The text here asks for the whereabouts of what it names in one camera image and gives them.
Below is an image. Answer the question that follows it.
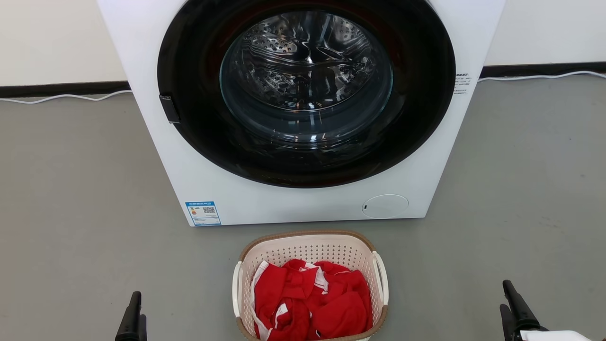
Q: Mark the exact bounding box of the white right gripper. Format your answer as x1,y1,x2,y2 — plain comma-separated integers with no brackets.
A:
499,280,593,341

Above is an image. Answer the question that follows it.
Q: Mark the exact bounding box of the beige perforated plastic laundry basket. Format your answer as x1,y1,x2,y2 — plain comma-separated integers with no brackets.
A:
232,230,390,341

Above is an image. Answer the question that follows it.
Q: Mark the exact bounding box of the blue energy label sticker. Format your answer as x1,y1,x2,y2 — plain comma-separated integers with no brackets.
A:
185,201,222,226

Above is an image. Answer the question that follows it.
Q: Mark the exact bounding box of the round white filter cover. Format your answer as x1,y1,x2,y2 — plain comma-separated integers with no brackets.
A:
362,194,409,219

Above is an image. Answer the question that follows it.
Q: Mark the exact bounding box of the red and white garment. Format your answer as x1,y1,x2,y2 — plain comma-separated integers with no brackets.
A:
250,259,374,341

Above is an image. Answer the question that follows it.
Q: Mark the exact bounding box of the white front-load washing machine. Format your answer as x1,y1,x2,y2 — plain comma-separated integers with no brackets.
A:
97,0,506,227

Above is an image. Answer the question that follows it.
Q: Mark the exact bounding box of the small printed text sticker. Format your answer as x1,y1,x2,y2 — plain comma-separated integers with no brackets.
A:
454,72,472,97

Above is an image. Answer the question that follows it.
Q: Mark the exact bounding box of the black round glass machine door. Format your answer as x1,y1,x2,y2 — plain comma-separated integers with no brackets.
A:
157,0,456,188

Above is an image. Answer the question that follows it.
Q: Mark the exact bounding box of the perforated steel washing drum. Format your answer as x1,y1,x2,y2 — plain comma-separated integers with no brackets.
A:
223,11,392,113

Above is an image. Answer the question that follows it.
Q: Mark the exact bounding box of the black door latch handle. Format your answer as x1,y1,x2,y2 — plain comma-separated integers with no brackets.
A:
159,95,181,125

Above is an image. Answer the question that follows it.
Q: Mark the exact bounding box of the white power cable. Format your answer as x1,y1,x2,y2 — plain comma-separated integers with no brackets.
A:
478,71,606,83
0,90,133,105

